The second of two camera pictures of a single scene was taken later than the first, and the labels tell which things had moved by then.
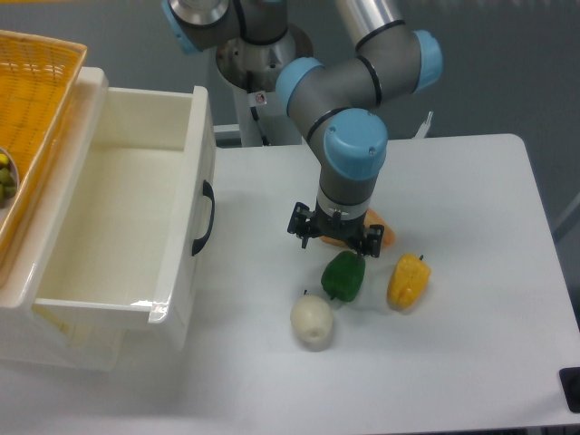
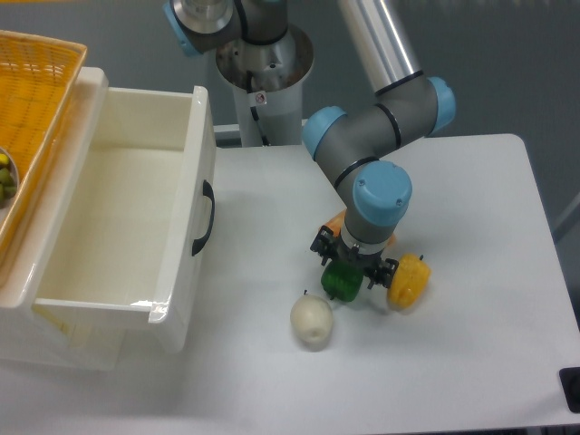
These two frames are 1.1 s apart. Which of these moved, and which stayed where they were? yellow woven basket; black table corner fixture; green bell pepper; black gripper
Moved: black gripper
Stayed: yellow woven basket; black table corner fixture; green bell pepper
